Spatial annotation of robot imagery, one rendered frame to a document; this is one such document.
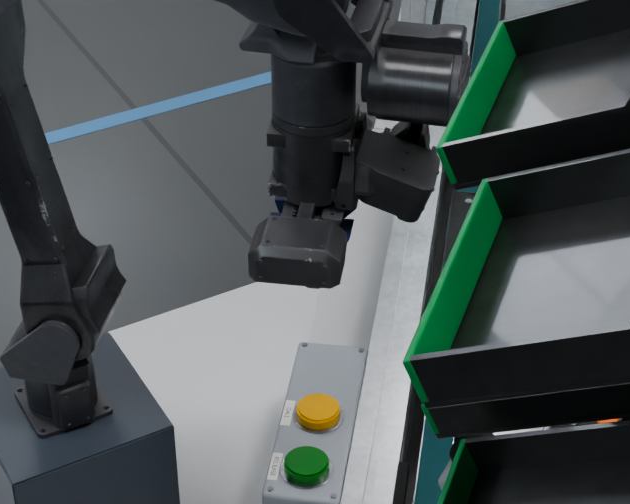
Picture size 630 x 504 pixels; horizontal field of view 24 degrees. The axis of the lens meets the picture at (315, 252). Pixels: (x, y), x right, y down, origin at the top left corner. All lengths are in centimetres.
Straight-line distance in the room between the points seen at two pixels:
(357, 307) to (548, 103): 94
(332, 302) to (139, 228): 163
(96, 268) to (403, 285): 48
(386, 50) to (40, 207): 30
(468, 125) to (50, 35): 337
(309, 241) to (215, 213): 232
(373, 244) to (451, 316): 114
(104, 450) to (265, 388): 38
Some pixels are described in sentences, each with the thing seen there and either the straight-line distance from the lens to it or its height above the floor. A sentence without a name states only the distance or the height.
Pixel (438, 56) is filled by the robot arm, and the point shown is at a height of 143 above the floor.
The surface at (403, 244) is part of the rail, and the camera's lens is 156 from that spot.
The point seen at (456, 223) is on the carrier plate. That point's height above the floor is 97.
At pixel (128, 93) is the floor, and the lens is 374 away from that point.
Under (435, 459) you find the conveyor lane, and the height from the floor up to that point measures 95.
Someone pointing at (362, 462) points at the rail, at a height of 96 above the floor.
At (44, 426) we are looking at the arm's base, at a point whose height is 106.
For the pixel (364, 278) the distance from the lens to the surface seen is 168.
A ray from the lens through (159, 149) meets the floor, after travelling 351.
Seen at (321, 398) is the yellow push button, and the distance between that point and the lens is 136.
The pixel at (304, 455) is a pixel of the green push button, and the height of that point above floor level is 97.
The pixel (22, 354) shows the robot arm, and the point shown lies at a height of 115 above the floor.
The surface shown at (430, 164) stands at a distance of 101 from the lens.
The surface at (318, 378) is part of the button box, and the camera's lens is 139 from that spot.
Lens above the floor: 189
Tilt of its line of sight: 37 degrees down
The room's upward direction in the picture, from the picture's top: straight up
